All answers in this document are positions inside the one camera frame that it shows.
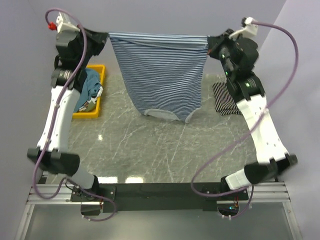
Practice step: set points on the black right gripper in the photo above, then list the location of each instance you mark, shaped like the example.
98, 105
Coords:
215, 42

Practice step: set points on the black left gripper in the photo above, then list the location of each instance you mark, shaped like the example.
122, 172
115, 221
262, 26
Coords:
99, 39

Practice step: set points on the black striped tank top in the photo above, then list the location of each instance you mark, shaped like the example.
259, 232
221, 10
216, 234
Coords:
224, 103

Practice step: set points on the blue white striped tank top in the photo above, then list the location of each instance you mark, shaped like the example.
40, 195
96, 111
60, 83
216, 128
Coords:
162, 73

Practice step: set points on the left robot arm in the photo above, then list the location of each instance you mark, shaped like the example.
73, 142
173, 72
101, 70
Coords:
51, 153

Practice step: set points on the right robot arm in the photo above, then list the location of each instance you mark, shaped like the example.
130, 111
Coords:
272, 156

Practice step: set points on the teal tank top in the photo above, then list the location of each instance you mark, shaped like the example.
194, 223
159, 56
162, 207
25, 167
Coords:
90, 88

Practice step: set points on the light striped tank top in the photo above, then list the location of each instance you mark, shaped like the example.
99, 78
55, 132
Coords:
91, 104

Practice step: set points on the yellow plastic bin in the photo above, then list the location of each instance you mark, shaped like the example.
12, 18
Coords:
101, 69

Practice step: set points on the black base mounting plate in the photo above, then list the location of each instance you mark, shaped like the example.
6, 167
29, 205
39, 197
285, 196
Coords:
153, 197

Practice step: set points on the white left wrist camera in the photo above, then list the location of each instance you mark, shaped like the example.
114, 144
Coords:
62, 23

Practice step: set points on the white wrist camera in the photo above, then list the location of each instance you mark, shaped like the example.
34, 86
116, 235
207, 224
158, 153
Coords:
62, 23
248, 30

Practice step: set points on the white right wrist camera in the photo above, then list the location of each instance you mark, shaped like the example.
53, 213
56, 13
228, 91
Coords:
248, 30

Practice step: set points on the aluminium extrusion rail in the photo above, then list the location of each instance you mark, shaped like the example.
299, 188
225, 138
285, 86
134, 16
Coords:
266, 192

